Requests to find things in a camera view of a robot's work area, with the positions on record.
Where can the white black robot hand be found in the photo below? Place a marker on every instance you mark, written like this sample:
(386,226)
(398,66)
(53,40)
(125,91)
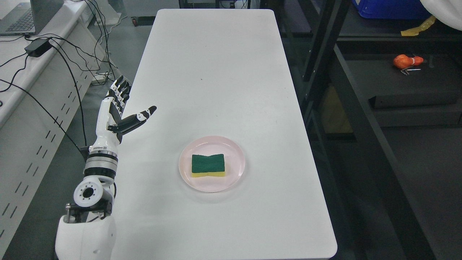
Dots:
(111,127)

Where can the green yellow sponge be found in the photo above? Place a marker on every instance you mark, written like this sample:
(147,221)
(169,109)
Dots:
(208,165)

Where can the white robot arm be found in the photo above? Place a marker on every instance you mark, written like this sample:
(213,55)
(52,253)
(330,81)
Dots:
(88,231)

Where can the black metal shelf rack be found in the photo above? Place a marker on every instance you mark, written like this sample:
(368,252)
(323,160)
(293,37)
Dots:
(387,146)

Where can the orange toy on shelf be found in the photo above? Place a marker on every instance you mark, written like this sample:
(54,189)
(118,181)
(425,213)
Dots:
(403,61)

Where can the white power strip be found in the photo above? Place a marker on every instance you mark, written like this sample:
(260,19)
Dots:
(99,79)

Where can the white desk with slots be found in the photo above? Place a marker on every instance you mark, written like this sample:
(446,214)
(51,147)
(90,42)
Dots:
(39,98)

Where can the black power adapter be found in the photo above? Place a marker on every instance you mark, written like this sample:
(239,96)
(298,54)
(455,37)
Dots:
(38,47)

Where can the pink plate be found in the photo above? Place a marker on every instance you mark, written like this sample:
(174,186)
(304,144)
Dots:
(210,145)

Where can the grey laptop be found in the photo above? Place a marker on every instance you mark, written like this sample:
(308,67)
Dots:
(29,18)

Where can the metal hex key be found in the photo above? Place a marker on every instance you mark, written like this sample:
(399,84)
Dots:
(408,71)

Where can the blue plastic bin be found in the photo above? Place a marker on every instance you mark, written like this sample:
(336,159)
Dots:
(391,9)

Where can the yellow tape piece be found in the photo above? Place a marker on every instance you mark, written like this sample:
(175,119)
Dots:
(422,27)

